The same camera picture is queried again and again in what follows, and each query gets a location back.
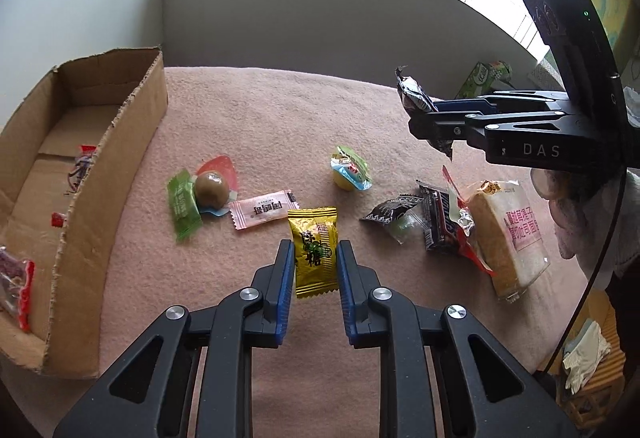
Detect pink candy packet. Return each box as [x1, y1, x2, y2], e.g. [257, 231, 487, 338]
[229, 189, 301, 231]

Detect small black snack packet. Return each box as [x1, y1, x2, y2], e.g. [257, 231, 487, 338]
[359, 194, 426, 225]

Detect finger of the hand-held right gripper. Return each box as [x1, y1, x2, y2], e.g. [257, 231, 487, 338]
[407, 110, 577, 149]
[432, 89, 576, 115]

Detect yellow jelly cup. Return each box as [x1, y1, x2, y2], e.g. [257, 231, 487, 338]
[330, 145, 375, 192]

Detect brown ball snack red wrapper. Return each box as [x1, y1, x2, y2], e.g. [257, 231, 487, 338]
[192, 154, 240, 219]

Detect black and white snack packet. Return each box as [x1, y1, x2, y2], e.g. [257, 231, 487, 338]
[395, 66, 453, 161]

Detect person's right hand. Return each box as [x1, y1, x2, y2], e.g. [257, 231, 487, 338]
[530, 166, 640, 279]

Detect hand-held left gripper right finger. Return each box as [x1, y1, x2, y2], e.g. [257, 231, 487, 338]
[336, 239, 581, 438]

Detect green candy packet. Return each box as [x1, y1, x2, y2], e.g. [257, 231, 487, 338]
[166, 169, 202, 243]

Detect white gloves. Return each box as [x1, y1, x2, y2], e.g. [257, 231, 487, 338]
[562, 319, 612, 395]

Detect green tissue box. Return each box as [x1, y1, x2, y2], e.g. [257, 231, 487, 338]
[455, 61, 516, 99]

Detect brown cardboard box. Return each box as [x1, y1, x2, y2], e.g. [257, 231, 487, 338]
[0, 46, 169, 379]

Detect dark chocolate bar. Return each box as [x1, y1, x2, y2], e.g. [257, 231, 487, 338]
[417, 184, 463, 253]

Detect packaged bread slice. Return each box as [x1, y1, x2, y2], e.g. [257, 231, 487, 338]
[465, 179, 551, 303]

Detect wall map poster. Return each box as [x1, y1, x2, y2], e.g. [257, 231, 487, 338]
[585, 0, 633, 63]

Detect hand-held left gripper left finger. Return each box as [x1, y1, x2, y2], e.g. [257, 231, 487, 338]
[52, 239, 297, 438]

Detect red snack packet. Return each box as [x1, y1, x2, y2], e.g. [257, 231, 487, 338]
[0, 245, 36, 333]

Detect gold candy packet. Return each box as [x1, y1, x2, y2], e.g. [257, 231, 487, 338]
[286, 207, 341, 299]

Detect clear packet with red print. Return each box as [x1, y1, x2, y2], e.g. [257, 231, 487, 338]
[62, 145, 98, 199]

